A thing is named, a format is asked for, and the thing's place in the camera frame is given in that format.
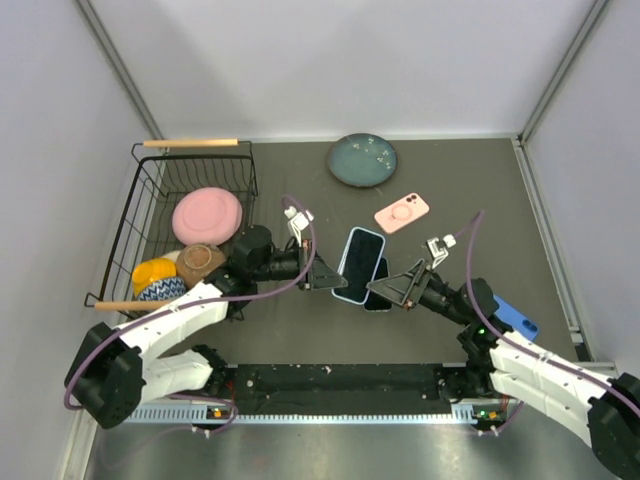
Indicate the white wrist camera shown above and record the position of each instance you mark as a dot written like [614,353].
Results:
[439,249]
[297,222]

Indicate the black wire basket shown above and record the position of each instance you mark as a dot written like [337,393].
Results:
[183,192]

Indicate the brown ceramic bowl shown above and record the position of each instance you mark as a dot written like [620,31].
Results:
[196,262]

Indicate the pink phone case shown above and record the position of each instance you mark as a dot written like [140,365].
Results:
[401,213]

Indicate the blue white patterned cup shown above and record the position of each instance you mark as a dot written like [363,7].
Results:
[163,289]

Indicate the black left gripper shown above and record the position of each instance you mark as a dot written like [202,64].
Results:
[314,274]

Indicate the teal phone dark screen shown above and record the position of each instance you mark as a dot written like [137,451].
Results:
[374,302]

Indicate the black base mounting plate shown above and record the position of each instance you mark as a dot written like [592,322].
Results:
[443,381]

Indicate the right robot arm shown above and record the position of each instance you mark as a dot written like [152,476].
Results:
[603,411]

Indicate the yellow cup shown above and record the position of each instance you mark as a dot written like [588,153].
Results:
[148,272]

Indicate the teal ceramic floral plate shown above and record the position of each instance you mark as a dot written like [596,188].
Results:
[362,160]

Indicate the pink round plate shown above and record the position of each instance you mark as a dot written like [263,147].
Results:
[209,215]

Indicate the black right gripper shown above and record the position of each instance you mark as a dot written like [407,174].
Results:
[398,287]

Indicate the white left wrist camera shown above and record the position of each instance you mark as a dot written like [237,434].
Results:
[297,222]

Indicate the light blue phone case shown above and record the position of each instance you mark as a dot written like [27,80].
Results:
[359,265]

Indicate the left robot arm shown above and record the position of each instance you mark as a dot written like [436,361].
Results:
[117,369]

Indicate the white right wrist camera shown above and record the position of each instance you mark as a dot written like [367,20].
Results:
[439,249]

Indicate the black phone dark screen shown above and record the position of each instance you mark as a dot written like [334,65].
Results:
[360,262]

